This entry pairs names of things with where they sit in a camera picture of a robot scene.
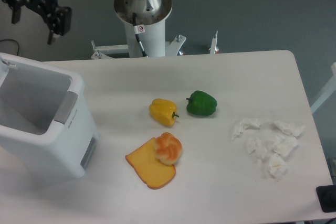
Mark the white levelling foot post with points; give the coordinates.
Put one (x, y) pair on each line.
(214, 48)

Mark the knotted bread roll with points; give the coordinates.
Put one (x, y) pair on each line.
(168, 148)

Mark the crumpled white tissue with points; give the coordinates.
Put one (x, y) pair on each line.
(255, 145)
(243, 124)
(277, 167)
(283, 145)
(289, 128)

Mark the white base bracket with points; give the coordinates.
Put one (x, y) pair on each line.
(173, 48)
(106, 52)

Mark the green bell pepper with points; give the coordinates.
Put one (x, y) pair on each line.
(201, 103)

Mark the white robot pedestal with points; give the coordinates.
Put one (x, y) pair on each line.
(144, 25)

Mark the black device at edge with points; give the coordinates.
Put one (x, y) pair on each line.
(326, 197)

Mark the toast bread slice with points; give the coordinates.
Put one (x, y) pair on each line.
(150, 170)

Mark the yellow bell pepper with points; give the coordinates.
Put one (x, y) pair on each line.
(164, 111)

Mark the white base bracket left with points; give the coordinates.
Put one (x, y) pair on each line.
(106, 52)

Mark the white base bracket right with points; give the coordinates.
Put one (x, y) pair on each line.
(173, 48)

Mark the white trash can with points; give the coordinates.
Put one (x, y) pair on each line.
(45, 120)

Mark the white frame post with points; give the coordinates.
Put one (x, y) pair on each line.
(326, 91)

